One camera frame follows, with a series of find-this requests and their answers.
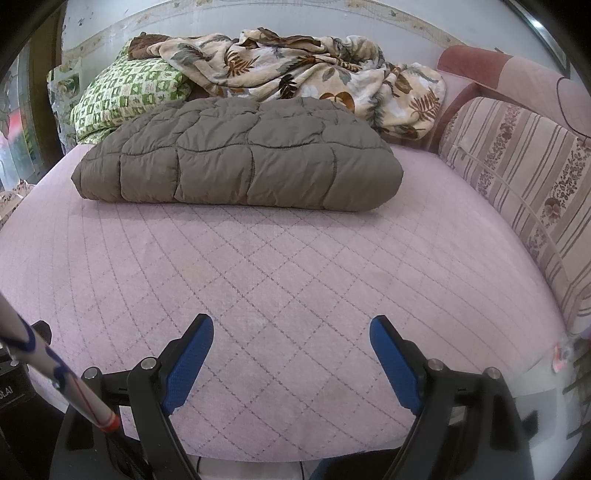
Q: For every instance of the brown pink headboard cushion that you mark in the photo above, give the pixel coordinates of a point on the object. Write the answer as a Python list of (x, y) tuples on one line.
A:
[(471, 72)]

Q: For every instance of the olive quilted hooded coat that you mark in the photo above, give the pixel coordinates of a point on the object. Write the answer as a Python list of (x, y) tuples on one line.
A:
[(300, 153)]

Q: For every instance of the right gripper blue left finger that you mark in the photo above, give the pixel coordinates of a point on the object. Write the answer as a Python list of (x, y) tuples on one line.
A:
[(159, 385)]

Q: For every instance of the window with glass pane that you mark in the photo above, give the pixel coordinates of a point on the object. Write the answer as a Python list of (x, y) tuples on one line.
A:
[(20, 151)]

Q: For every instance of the blue floral pillow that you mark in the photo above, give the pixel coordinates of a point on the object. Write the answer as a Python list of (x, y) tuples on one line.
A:
[(64, 92)]

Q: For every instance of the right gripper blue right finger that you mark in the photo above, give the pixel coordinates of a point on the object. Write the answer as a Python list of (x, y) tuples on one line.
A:
[(432, 448)]

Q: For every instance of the floral paper gift bag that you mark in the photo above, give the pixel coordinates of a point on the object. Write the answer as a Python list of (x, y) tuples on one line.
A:
[(10, 200)]

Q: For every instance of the beige leaf print blanket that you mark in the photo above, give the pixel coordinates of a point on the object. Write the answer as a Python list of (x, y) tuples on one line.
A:
[(397, 100)]

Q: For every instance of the green white patterned pillow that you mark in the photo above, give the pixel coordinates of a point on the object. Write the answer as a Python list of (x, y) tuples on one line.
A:
[(122, 91)]

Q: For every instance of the striped floral sofa cushion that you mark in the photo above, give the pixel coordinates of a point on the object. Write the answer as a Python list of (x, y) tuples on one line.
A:
[(536, 174)]

